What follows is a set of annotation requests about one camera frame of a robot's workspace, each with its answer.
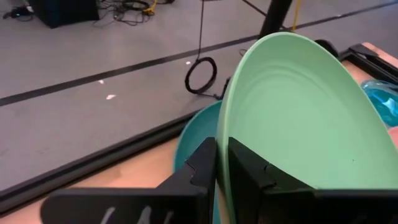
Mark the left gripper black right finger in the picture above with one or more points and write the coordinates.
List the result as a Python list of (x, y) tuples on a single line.
[(280, 205)]

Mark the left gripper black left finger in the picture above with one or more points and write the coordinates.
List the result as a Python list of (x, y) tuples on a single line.
[(174, 205)]

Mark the large teal plastic plate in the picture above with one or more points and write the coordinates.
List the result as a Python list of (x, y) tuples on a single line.
[(196, 133)]

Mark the large light green plastic plate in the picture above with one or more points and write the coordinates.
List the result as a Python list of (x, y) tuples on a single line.
[(295, 109)]

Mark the salmon pink plastic plate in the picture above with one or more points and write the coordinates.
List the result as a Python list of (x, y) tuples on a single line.
[(394, 137)]

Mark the small clear blue plate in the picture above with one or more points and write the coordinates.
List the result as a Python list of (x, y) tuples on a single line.
[(384, 102)]

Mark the black slanted pole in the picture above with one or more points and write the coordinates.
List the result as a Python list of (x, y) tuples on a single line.
[(275, 15)]

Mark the black power strip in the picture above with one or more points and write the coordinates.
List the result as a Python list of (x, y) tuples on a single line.
[(18, 12)]

